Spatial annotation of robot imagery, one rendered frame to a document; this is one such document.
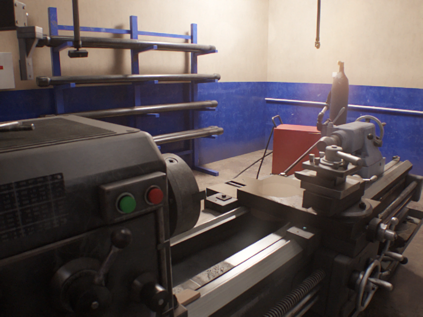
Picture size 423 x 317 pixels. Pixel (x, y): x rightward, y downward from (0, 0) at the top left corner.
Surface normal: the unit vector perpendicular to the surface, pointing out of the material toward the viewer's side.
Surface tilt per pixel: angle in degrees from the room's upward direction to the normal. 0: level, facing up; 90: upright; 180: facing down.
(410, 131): 90
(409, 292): 0
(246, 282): 36
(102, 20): 90
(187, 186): 63
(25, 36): 90
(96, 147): 45
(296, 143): 90
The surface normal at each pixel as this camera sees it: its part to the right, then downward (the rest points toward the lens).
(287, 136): -0.44, 0.23
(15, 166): 0.49, -0.55
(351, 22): -0.72, 0.18
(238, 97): 0.69, 0.18
